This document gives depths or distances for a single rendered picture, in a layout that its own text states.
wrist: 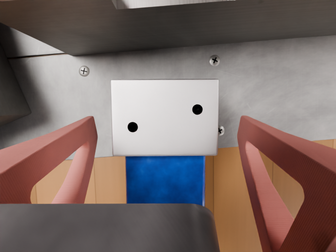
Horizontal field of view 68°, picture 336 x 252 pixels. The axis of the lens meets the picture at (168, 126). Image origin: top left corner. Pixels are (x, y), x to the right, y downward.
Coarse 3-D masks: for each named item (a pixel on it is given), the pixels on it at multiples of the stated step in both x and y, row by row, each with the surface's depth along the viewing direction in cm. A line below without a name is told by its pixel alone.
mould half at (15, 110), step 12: (0, 48) 16; (0, 60) 16; (0, 72) 15; (12, 72) 16; (0, 84) 15; (12, 84) 16; (0, 96) 14; (12, 96) 15; (0, 108) 14; (12, 108) 15; (24, 108) 16; (0, 120) 15; (12, 120) 17
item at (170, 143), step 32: (128, 96) 11; (160, 96) 11; (192, 96) 11; (128, 128) 12; (160, 128) 12; (192, 128) 12; (128, 160) 13; (160, 160) 13; (192, 160) 13; (128, 192) 13; (160, 192) 13; (192, 192) 13
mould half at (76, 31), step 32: (0, 0) 8; (32, 0) 8; (64, 0) 8; (96, 0) 8; (256, 0) 9; (288, 0) 9; (320, 0) 10; (32, 32) 11; (64, 32) 11; (96, 32) 12; (128, 32) 12; (160, 32) 12; (192, 32) 13; (224, 32) 13; (256, 32) 14; (288, 32) 15; (320, 32) 15
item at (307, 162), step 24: (240, 120) 13; (240, 144) 13; (264, 144) 10; (288, 144) 8; (312, 144) 8; (264, 168) 11; (288, 168) 8; (312, 168) 7; (264, 192) 11; (312, 192) 7; (264, 216) 10; (288, 216) 10; (312, 216) 7; (264, 240) 10; (288, 240) 8; (312, 240) 7
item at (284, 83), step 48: (48, 48) 16; (192, 48) 16; (240, 48) 16; (288, 48) 16; (48, 96) 17; (96, 96) 17; (240, 96) 17; (288, 96) 17; (0, 144) 17; (96, 144) 17
